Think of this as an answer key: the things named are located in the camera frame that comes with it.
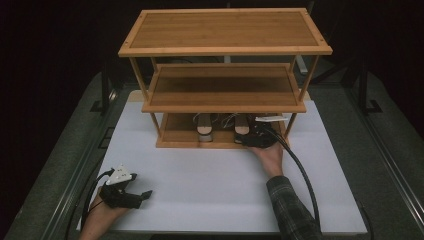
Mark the black metal stand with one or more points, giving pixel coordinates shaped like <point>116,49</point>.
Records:
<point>105,90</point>
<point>366,90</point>

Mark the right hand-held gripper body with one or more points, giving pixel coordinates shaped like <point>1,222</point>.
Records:
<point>260,139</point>

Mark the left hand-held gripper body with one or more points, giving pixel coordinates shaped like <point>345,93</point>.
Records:
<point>118,193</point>

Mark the wooden three-tier shoe rack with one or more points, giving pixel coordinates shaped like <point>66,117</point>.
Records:
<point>223,30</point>

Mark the person's left hand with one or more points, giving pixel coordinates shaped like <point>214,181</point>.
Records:
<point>106,216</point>

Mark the person's right hand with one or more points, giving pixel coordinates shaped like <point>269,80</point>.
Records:
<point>270,160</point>

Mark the white stand leg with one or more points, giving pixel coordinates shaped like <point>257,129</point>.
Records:
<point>301,64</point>

